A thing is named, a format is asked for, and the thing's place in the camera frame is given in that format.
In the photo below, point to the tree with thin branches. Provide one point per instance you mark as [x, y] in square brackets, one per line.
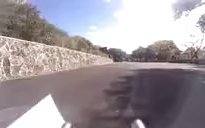
[203, 16]

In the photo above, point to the rough stone wall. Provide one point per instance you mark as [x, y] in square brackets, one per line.
[30, 56]

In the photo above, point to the row of trees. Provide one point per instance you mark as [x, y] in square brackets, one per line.
[160, 50]

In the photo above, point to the bushes on slope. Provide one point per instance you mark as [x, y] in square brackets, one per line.
[26, 26]

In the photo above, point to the grey asphalt road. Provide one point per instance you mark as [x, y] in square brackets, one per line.
[100, 90]

